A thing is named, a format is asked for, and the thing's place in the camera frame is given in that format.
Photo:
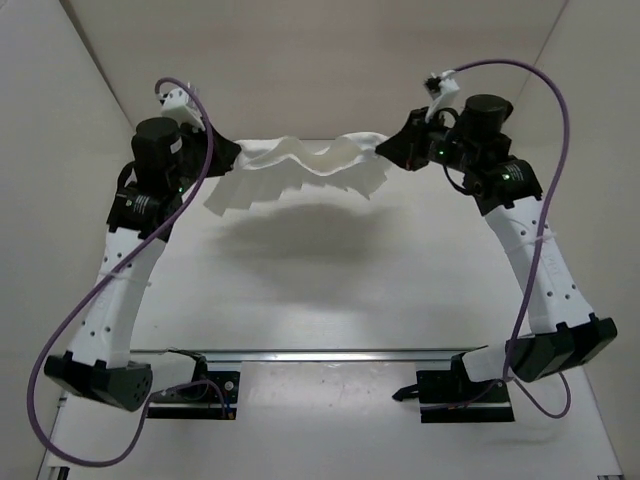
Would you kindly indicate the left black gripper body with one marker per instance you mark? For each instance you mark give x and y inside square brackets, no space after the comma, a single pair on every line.
[192,161]

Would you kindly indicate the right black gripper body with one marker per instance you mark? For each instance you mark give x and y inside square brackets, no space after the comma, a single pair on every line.
[447,151]

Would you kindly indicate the white pleated skirt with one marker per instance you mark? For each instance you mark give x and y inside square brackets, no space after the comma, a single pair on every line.
[265,169]

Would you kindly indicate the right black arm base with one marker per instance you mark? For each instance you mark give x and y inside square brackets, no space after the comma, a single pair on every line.
[448,396]

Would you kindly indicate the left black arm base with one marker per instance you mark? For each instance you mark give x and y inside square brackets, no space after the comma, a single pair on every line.
[189,386]

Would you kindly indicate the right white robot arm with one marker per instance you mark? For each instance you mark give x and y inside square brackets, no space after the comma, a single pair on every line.
[565,332]

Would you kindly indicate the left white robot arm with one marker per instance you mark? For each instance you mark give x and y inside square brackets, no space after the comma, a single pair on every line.
[97,365]

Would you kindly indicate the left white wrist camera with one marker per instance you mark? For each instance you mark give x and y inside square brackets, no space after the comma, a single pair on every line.
[179,106]

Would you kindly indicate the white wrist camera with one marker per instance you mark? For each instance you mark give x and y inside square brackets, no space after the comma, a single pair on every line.
[442,89]
[179,106]

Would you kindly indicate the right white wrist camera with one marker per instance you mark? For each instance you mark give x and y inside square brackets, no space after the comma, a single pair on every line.
[442,89]

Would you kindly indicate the aluminium front rail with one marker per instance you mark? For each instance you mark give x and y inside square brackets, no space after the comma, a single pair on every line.
[329,355]

